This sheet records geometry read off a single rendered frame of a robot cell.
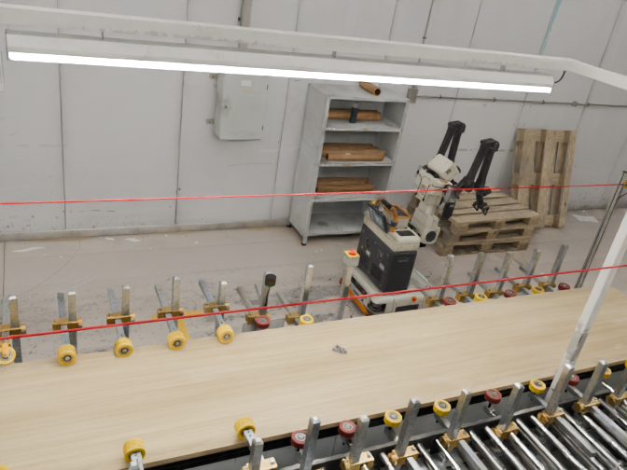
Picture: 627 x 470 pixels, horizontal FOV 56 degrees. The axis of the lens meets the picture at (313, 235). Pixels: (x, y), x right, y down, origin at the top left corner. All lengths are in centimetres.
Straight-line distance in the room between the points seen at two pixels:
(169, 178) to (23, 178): 123
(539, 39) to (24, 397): 622
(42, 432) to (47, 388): 25
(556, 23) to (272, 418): 581
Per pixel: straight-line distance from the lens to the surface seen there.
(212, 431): 266
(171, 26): 227
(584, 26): 778
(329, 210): 651
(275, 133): 590
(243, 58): 234
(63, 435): 268
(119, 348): 297
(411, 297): 505
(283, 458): 282
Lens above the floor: 281
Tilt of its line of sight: 27 degrees down
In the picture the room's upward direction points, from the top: 10 degrees clockwise
